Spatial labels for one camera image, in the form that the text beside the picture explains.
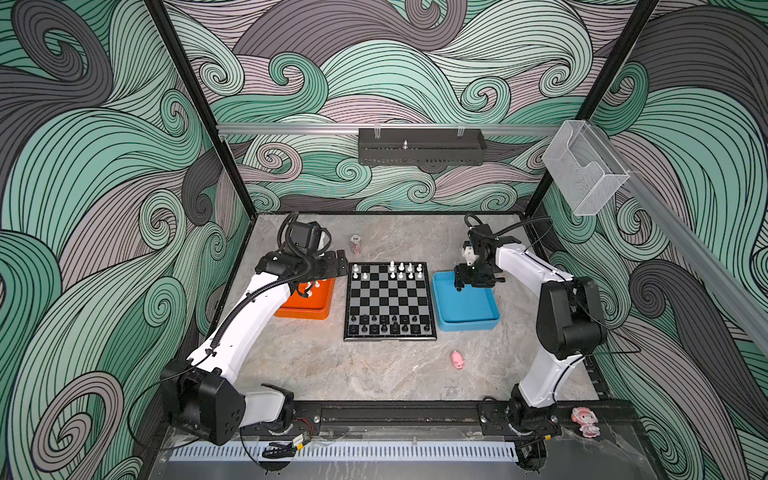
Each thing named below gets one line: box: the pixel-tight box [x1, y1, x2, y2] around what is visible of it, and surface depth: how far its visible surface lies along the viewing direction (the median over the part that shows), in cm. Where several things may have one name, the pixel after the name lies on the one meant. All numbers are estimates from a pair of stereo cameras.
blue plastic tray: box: [432, 271, 500, 331], surface depth 92 cm
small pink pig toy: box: [451, 350, 465, 371], surface depth 83 cm
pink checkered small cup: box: [350, 234, 362, 255], surface depth 106 cm
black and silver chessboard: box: [343, 262, 437, 342], surface depth 94 cm
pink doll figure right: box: [571, 406, 601, 438], surface depth 73 cm
